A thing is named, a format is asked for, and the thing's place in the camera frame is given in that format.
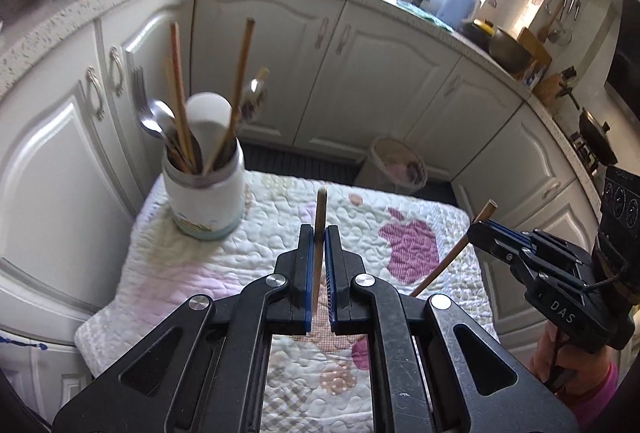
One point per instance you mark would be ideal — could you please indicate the black wok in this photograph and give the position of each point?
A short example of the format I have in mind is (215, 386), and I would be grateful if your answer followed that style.
(597, 138)

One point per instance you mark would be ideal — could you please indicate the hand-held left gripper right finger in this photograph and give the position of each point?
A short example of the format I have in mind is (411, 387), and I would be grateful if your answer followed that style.
(331, 273)

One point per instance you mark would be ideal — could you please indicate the hanging kitchen utensils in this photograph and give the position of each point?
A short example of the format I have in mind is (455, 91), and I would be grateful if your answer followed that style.
(567, 3)

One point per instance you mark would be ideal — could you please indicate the metal spoon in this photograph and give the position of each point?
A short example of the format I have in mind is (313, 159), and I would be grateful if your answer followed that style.
(156, 118)
(255, 95)

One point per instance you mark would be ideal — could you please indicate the metal fork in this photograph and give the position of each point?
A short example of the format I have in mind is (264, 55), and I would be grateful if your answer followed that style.
(138, 88)

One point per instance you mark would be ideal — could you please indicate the woven waste basket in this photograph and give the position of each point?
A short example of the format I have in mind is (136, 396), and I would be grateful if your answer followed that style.
(395, 165)

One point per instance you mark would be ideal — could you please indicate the patterned wooden chopstick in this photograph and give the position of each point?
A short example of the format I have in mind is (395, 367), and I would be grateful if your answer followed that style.
(240, 73)

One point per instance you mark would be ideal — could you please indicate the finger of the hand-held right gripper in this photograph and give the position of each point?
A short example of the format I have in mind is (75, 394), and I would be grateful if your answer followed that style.
(515, 229)
(492, 243)

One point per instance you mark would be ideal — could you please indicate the wooden knife block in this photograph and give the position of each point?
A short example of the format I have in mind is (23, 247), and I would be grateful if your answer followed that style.
(555, 88)

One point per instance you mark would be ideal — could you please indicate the quilted patchwork blanket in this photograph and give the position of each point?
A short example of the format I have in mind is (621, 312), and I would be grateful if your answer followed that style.
(210, 273)

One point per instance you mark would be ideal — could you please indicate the white ceramic spoon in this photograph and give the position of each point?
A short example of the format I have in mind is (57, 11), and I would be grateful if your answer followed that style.
(207, 110)

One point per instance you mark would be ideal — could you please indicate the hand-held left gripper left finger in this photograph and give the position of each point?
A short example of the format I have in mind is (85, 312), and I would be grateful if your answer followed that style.
(306, 273)

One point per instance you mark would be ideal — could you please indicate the wooden cutting board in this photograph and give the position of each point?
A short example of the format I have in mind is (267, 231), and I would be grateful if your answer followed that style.
(537, 48)

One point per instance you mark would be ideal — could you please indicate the dark metal bowl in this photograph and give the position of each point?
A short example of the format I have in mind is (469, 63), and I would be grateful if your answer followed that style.
(510, 50)

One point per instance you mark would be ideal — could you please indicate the black pot with yellow rim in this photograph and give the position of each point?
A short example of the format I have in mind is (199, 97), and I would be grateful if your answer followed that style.
(480, 30)

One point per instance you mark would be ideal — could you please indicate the white steel utensil jar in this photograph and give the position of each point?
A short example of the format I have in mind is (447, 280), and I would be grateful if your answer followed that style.
(205, 208)

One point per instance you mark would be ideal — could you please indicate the person's right forearm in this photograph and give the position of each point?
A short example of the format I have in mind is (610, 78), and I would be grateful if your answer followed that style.
(597, 393)

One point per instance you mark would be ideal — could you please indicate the person's right hand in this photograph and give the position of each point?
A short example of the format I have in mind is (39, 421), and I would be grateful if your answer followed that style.
(560, 358)

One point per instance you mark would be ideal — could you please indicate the brown wooden chopstick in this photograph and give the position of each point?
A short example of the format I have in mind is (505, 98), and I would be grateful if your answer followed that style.
(440, 265)
(179, 78)
(320, 213)

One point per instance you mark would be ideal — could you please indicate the light blue cylinder container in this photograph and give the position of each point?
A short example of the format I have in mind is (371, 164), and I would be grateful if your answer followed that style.
(460, 8)

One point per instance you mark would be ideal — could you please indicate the teal cloth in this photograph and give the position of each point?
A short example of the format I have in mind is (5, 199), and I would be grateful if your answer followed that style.
(425, 13)

